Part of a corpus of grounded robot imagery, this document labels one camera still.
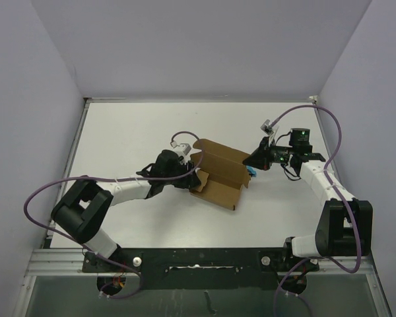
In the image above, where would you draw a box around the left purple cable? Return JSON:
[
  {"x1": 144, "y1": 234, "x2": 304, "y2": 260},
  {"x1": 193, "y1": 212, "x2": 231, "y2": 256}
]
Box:
[{"x1": 22, "y1": 131, "x2": 206, "y2": 300}]

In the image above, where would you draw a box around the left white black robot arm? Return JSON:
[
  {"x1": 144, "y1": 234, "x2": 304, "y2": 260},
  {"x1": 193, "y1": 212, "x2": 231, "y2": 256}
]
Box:
[{"x1": 51, "y1": 150, "x2": 201, "y2": 271}]

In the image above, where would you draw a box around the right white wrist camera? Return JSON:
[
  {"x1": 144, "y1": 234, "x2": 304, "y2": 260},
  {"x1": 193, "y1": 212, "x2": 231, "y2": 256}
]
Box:
[{"x1": 261, "y1": 120, "x2": 279, "y2": 139}]

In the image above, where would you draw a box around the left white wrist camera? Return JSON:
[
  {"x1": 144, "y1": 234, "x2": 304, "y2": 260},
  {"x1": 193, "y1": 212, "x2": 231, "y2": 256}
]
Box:
[{"x1": 170, "y1": 141, "x2": 191, "y2": 164}]

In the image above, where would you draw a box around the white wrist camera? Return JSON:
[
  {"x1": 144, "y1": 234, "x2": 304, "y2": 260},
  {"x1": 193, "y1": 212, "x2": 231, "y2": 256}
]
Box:
[
  {"x1": 170, "y1": 141, "x2": 191, "y2": 164},
  {"x1": 261, "y1": 120, "x2": 279, "y2": 139}
]

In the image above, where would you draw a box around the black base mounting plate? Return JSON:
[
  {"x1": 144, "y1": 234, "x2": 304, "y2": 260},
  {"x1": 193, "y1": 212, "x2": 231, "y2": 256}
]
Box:
[{"x1": 82, "y1": 247, "x2": 319, "y2": 291}]

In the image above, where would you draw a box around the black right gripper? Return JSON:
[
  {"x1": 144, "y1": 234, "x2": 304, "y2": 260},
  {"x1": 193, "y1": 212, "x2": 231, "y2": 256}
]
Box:
[{"x1": 243, "y1": 137, "x2": 294, "y2": 172}]

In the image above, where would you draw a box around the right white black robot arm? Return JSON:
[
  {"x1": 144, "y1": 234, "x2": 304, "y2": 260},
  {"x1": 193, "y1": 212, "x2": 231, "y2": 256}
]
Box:
[{"x1": 243, "y1": 127, "x2": 373, "y2": 270}]

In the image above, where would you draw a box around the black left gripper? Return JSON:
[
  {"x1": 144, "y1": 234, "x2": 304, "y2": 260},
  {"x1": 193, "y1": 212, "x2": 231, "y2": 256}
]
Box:
[{"x1": 163, "y1": 159, "x2": 200, "y2": 188}]

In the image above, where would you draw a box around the brown cardboard paper box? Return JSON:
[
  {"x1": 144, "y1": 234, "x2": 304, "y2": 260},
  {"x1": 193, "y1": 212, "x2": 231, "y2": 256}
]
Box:
[{"x1": 189, "y1": 139, "x2": 251, "y2": 211}]

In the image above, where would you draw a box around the small blue toy car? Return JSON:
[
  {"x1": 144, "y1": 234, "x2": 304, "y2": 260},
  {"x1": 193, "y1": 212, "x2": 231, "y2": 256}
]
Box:
[{"x1": 247, "y1": 166, "x2": 257, "y2": 178}]

